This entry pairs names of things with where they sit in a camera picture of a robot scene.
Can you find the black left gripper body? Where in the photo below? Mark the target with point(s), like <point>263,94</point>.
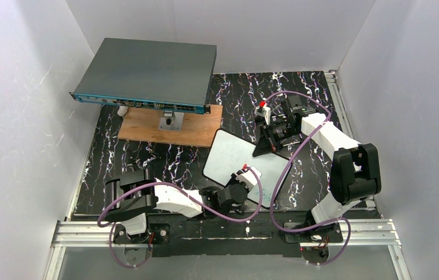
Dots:
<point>236,179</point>

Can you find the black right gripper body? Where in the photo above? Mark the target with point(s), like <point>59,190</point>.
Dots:
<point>266,135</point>

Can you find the small whiteboard black frame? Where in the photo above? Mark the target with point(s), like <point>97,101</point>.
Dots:
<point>230,153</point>

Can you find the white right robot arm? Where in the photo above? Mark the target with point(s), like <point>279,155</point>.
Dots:
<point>355,168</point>

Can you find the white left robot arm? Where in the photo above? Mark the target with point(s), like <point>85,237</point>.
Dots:
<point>130,197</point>

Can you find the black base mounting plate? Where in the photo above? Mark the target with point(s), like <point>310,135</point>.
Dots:
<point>175,235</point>

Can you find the plywood board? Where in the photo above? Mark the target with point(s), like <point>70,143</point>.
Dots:
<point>188,129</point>

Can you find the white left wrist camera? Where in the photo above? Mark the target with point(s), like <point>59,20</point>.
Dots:
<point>248,175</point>

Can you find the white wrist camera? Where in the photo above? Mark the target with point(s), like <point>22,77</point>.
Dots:
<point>262,114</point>
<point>248,175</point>

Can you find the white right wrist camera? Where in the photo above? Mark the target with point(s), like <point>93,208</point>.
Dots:
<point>262,114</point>

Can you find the aluminium right side rail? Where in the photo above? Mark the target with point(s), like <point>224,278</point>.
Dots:
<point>332,81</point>

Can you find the grey metal bracket stand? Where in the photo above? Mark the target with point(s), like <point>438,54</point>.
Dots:
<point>171,121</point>

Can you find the grey network switch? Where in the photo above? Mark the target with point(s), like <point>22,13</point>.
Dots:
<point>147,74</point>

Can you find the aluminium front frame rail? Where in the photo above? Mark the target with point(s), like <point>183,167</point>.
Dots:
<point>362,232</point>

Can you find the white cylinder switch foot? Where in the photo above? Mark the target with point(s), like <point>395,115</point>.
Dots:
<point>122,111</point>

